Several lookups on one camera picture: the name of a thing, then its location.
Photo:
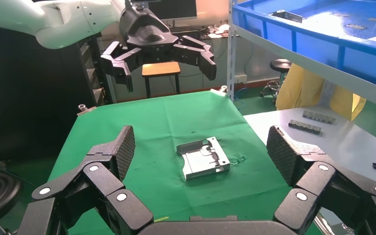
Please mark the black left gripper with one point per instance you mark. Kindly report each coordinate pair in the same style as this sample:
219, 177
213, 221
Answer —
149, 35

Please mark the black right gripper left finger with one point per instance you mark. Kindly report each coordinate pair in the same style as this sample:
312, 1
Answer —
123, 152

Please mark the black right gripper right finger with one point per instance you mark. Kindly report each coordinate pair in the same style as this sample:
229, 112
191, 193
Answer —
282, 152

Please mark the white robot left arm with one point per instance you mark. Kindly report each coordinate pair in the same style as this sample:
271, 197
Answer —
61, 19

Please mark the wooden top stool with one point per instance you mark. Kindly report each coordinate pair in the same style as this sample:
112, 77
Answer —
160, 68

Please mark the grey metal connector strip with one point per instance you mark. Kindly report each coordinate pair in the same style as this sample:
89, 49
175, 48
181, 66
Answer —
304, 126
318, 117

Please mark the green table cloth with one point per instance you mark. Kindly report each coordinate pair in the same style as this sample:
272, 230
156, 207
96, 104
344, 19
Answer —
162, 129

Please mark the cluttered background desk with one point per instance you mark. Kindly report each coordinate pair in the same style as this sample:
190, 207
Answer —
191, 30

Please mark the black computer monitor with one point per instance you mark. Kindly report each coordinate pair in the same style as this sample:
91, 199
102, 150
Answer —
175, 9

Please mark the yellow plastic bag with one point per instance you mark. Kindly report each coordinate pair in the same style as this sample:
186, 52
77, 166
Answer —
301, 87

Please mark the black drawer cabinet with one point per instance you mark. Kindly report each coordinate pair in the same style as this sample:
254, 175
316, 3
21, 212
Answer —
94, 71

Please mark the black round wheeled stool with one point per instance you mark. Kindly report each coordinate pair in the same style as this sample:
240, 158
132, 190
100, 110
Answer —
280, 65

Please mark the blue plastic bin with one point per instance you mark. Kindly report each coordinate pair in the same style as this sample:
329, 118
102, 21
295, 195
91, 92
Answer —
317, 45

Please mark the white perforated shelf post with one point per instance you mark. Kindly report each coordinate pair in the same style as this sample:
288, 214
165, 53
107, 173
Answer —
231, 48

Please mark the white wall outlet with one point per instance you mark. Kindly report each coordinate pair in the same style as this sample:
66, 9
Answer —
240, 79

